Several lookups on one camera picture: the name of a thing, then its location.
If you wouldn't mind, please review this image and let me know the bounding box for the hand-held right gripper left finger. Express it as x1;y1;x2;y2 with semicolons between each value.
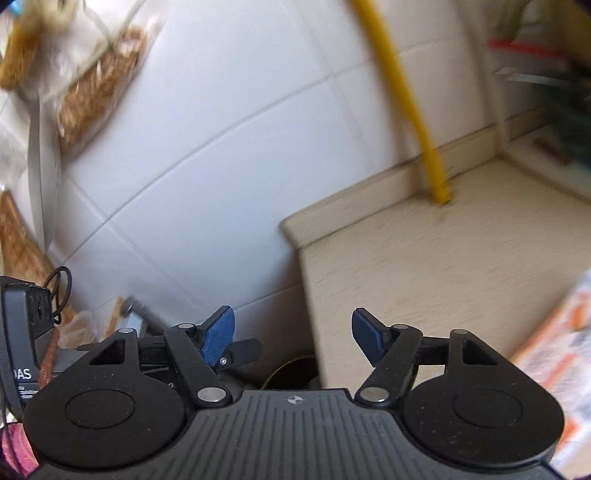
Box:
85;305;236;409

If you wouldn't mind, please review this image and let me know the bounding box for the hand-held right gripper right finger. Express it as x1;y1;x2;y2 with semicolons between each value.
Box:
352;308;509;408

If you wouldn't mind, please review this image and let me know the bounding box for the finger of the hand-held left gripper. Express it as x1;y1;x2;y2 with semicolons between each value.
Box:
221;338;262;366

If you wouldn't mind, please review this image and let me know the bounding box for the dark trash bin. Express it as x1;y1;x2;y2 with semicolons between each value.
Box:
261;355;324;393

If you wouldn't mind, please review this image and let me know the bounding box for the magenta cloth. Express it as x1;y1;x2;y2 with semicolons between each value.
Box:
0;418;40;474

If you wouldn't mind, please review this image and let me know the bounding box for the metal slotted skimmer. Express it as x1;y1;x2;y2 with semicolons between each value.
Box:
28;106;61;250

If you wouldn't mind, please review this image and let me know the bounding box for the hanging clear plastic bag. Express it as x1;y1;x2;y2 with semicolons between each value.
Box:
0;124;28;195

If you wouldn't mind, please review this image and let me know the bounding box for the orange and white carton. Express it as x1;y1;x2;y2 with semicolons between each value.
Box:
508;270;591;480

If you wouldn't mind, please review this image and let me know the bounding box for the white dish rack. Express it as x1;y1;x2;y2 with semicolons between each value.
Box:
480;0;591;204

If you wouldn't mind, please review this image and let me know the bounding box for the bag of dried brown sticks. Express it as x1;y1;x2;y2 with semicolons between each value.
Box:
55;25;148;153

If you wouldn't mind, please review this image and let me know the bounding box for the yellow pipe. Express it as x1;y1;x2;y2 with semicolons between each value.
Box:
351;0;453;206

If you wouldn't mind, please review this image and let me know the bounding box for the brown fibrous scrubber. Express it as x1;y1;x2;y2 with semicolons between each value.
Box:
0;0;79;90

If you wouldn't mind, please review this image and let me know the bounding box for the steel pot with handle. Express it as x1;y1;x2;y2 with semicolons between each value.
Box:
494;67;591;88

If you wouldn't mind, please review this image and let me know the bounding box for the red handled utensil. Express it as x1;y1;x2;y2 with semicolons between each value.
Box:
487;39;573;58

